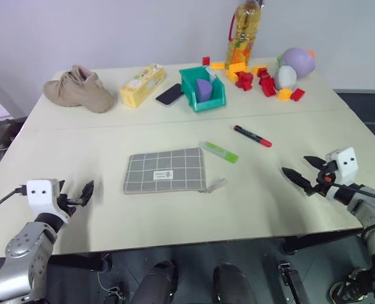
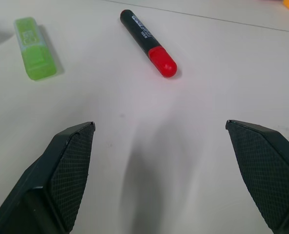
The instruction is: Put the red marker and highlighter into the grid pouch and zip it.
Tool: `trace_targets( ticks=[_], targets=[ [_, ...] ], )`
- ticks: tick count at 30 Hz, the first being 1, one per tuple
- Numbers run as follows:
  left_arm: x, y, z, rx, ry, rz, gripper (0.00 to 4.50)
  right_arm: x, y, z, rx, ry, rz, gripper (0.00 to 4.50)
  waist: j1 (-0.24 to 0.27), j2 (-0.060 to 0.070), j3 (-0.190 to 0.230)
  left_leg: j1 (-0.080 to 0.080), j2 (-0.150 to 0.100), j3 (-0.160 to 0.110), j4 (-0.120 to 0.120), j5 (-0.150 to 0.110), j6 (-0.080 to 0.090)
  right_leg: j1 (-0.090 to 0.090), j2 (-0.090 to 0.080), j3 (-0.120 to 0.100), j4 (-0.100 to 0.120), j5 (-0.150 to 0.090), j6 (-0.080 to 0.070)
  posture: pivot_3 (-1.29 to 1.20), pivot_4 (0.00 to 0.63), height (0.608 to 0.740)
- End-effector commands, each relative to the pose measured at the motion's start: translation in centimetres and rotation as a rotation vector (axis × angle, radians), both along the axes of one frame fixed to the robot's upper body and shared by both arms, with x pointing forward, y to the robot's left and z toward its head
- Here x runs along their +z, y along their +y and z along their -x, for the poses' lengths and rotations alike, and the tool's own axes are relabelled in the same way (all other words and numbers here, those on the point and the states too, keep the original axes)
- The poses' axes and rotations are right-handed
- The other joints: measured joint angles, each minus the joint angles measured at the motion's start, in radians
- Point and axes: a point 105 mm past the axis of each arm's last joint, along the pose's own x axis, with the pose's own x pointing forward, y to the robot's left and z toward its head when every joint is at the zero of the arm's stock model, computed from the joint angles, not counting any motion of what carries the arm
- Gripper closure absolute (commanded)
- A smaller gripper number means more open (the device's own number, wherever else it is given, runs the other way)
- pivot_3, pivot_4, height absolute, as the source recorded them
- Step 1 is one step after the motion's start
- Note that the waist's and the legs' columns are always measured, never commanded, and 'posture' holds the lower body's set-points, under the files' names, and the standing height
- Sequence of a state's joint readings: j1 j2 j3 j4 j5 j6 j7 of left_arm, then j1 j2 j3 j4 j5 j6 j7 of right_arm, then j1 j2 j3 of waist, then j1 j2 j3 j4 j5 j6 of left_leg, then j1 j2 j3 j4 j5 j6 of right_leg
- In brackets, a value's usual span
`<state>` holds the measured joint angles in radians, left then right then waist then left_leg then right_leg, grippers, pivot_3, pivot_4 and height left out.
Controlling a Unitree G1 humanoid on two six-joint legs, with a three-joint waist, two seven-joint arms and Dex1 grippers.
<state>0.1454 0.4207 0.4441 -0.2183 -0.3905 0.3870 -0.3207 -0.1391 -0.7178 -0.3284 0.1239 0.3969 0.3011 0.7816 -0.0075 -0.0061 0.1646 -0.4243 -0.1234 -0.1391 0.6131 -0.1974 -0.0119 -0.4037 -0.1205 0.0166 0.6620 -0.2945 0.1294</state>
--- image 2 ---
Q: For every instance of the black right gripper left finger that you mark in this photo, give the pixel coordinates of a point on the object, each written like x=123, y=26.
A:
x=61, y=175

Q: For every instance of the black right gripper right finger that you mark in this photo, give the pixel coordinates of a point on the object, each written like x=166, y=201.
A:
x=269, y=170

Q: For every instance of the green highlighter pen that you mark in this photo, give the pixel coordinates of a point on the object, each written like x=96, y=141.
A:
x=33, y=48

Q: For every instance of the black marker with red cap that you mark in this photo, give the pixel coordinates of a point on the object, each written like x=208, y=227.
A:
x=147, y=41

